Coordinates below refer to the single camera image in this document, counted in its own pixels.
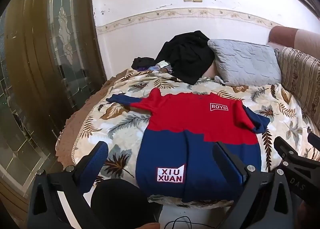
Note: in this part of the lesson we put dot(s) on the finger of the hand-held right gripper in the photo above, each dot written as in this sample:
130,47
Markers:
285,148
315,140

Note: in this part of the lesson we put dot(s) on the small white paper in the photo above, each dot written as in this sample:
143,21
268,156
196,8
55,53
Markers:
163,64

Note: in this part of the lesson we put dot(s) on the leaf print blanket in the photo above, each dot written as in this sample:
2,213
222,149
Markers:
120,128

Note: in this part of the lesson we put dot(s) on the wooden door with glass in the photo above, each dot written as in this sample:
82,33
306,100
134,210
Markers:
37,68

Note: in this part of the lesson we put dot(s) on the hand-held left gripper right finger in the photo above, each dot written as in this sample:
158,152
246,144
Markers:
231,166

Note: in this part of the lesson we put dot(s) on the grey quilted pillow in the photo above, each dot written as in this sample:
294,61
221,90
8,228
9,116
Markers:
245,61

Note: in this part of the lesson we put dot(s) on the red and blue knit sweater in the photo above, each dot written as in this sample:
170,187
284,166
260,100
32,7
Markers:
195,118

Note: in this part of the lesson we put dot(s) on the small dark cloth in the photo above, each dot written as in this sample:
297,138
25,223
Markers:
142,63

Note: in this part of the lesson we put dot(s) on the black rounded object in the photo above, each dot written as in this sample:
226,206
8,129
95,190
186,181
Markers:
117,201

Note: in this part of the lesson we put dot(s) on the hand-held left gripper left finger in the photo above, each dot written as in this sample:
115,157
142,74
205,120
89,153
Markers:
95,160

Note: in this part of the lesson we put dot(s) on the striped brown cushion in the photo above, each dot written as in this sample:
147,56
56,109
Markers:
300,78

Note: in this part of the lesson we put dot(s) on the pink padded headboard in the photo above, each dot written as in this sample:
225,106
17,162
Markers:
285,36

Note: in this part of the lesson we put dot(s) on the peach pillow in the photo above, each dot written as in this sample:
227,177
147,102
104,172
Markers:
211,71

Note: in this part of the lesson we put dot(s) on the black garment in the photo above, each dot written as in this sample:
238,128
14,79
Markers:
185,56

